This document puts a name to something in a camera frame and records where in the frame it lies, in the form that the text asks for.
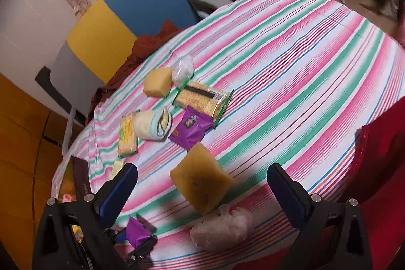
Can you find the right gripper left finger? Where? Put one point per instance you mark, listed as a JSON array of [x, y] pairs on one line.
[[56, 248]]

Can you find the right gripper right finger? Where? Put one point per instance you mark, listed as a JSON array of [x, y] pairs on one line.
[[331, 235]]

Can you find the purple snack packet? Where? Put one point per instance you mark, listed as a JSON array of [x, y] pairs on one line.
[[191, 129], [136, 233]]

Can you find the pinkish plastic bag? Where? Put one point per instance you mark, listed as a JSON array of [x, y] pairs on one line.
[[223, 231]]

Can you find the tan sponge block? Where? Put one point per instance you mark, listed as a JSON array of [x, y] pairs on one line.
[[201, 180]]

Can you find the Weidan cracker pack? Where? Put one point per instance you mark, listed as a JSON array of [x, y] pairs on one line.
[[127, 140]]

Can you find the green edged cracker pack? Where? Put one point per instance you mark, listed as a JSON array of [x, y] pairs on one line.
[[202, 98]]

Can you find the wooden wardrobe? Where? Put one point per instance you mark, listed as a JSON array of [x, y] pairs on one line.
[[31, 137]]

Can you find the striped pink green bedsheet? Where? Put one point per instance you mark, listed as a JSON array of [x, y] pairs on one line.
[[304, 76]]

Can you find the yellow sponge block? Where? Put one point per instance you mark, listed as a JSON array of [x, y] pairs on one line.
[[158, 83]]

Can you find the clear bag white contents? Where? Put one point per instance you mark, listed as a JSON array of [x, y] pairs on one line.
[[182, 71]]

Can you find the grey yellow blue chair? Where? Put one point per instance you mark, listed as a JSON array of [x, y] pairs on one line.
[[100, 43]]

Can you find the dark red garment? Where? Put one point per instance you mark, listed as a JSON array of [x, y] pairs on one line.
[[142, 49]]

